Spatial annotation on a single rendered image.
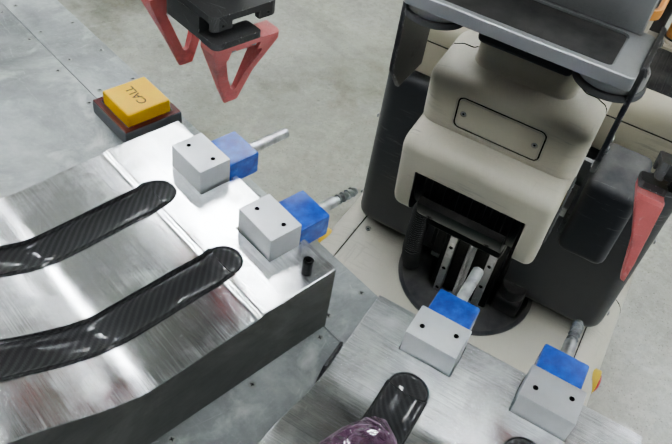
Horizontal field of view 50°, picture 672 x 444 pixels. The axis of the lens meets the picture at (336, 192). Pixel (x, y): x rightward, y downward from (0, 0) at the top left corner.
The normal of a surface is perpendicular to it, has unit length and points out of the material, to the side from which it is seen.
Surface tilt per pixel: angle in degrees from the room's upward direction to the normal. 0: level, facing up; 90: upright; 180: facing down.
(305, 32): 0
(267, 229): 0
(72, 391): 27
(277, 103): 0
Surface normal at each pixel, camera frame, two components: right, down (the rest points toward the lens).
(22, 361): 0.43, -0.83
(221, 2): 0.14, -0.72
